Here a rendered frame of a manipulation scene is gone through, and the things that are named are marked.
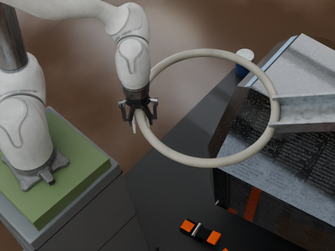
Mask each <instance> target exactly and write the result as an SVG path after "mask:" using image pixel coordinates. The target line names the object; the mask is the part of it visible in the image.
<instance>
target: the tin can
mask: <svg viewBox="0 0 335 251"><path fill-rule="evenodd" d="M236 54H238V55H240V56H242V57H244V58H246V59H248V60H250V61H251V62H253V63H254V53H253V52H252V51H251V50H249V49H241V50H239V51H237V53H236ZM249 73H250V71H249V70H248V69H246V68H245V67H243V66H241V65H239V64H237V63H236V74H237V75H238V76H240V77H246V76H247V75H248V74H249Z"/></svg>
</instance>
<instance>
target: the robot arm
mask: <svg viewBox="0 0 335 251"><path fill-rule="evenodd" d="M15 8H17V9H19V10H22V11H24V12H26V13H29V14H31V15H34V16H37V17H40V18H43V19H48V20H68V19H79V18H90V17H93V18H97V19H99V20H101V21H102V22H103V23H104V24H105V30H106V32H107V33H108V34H109V36H110V37H111V39H112V40H113V42H114V43H115V44H116V45H117V50H116V53H115V63H116V70H117V74H118V77H119V79H120V81H121V85H122V90H123V93H124V95H125V96H126V98H125V100H124V101H122V100H118V107H119V108H120V109H121V113H122V117H123V121H124V122H126V121H128V122H129V126H132V127H133V131H134V133H136V125H135V118H134V112H135V109H142V110H143V111H144V112H145V114H146V116H147V123H148V125H149V127H150V125H153V119H154V120H157V119H158V117H157V106H158V98H157V97H155V98H154V99H151V98H150V96H149V91H150V89H149V86H150V74H151V57H150V51H149V41H150V28H149V21H148V18H147V15H146V13H145V11H144V10H143V8H142V7H141V6H140V5H138V4H136V3H133V2H128V3H125V4H123V5H122V6H119V7H115V6H113V5H111V4H109V3H106V2H104V1H101V0H0V149H1V151H2V152H3V155H2V157H1V160H2V162H3V163H5V164H6V165H7V166H8V167H9V168H10V170H11V171H12V173H13V174H14V176H15V177H16V179H17V180H18V181H19V183H20V187H21V189H22V191H24V192H27V191H29V190H30V189H31V188H32V187H33V186H34V185H35V184H37V183H39V182H40V181H42V180H44V181H45V182H46V183H47V184H48V185H49V186H52V185H53V184H55V180H54V178H53V176H52V174H53V173H54V172H56V171H58V170H59V169H61V168H64V167H67V166H68V165H69V164H70V161H69V159H68V158H67V157H65V156H64V155H63V154H62V153H61V152H60V151H59V149H58V148H57V147H56V145H55V144H54V143H53V142H52V140H51V137H50V134H49V127H48V122H47V117H46V111H45V104H46V88H45V79H44V74H43V70H42V68H41V66H40V65H39V63H38V61H37V59H36V58H35V57H34V56H33V55H32V54H30V53H28V52H27V51H26V48H25V44H24V40H23V37H22V33H21V30H20V26H19V22H18V18H17V15H16V11H15ZM149 103H152V105H153V111H154V114H152V113H151V111H150V109H149V107H148V104H149ZM125 105H128V106H130V112H129V115H128V116H127V114H126V109H125Z"/></svg>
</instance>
